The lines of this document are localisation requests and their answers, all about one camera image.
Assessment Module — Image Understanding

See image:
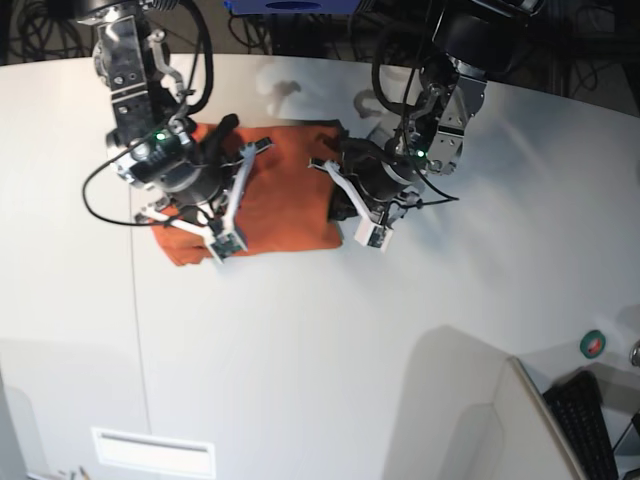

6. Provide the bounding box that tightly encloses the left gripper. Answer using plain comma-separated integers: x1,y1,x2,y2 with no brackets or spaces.
328,137,423,221

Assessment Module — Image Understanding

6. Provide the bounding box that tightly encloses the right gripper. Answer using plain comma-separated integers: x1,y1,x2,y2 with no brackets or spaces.
113,113,239,206

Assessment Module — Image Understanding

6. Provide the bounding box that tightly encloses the orange t-shirt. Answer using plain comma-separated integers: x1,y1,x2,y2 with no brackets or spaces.
150,119,350,268

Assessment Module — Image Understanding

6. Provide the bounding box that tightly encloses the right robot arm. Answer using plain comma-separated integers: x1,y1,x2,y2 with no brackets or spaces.
75,1,276,229

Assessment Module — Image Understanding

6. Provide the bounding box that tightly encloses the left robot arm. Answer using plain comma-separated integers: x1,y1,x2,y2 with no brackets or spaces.
340,1,541,213

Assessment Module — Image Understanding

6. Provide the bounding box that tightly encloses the blue box with oval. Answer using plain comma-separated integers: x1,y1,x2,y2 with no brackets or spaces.
223,0,361,15

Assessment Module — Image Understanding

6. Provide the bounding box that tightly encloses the white table partition panel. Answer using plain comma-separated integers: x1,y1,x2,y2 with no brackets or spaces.
382,358,586,479

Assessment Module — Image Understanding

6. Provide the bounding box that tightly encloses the green tape roll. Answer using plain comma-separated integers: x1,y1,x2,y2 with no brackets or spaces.
579,330,607,360

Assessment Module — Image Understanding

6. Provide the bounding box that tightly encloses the black keyboard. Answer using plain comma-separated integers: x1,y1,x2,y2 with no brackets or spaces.
543,370,618,480

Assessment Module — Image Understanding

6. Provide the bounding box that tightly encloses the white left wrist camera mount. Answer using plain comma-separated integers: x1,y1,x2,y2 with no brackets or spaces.
308,157,426,254

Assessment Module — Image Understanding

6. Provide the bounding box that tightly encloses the white cable slot cover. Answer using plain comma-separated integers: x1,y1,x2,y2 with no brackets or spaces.
91,427,217,479

